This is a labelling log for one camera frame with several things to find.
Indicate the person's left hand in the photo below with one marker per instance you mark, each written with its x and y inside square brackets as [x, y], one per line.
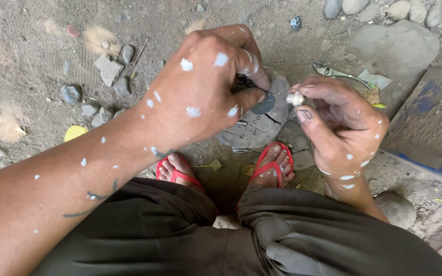
[194, 88]

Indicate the person's right hand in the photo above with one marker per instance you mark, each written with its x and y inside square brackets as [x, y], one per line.
[351, 130]

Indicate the small white plastic fitting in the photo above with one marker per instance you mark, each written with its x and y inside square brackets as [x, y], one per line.
[294, 99]

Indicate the dark grey round rubber disc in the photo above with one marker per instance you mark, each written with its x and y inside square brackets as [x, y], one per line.
[264, 105]

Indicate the dry brown leaf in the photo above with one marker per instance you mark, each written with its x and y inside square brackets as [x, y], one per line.
[372, 96]

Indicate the grey paper scrap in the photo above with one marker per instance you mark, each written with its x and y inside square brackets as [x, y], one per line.
[375, 79]

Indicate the metal pliers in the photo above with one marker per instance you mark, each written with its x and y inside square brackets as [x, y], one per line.
[330, 71]

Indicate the thin wooden stick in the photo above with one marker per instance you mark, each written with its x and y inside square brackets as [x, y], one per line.
[140, 53]

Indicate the round grey metal plate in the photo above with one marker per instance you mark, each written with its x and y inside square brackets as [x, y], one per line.
[255, 128]

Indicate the person's left foot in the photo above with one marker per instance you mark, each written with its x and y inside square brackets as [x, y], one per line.
[178, 165]

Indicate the person's foot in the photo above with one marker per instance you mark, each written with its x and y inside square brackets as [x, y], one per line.
[178, 165]
[276, 157]

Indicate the person's right foot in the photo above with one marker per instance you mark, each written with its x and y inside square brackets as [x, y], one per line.
[276, 157]

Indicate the small green leaf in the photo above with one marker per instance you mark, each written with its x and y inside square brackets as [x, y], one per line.
[216, 165]

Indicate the grey slab with blue paint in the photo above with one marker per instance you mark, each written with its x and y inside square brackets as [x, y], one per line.
[432, 122]

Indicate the cluster of small grey stones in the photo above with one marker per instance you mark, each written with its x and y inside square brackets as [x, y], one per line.
[108, 69]

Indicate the red left flip-flop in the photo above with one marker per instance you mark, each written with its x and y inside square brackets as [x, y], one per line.
[178, 175]

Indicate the red flip-flop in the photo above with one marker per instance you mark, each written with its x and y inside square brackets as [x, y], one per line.
[178, 175]
[267, 166]

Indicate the red right flip-flop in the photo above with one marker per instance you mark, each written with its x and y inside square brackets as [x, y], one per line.
[267, 166]

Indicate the smooth round grey rock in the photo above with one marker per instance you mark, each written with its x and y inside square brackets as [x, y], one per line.
[396, 210]

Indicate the large grey boulder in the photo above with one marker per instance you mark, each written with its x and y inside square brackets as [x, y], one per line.
[395, 48]

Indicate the yellow leaf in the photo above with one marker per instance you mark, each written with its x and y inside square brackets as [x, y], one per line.
[75, 132]

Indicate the row of round grey stones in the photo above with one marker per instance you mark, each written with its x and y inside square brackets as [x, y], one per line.
[399, 9]

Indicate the pink pebble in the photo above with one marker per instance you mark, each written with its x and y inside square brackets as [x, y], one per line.
[73, 30]

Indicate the dark olive shorts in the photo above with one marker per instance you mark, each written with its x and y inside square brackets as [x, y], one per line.
[148, 237]

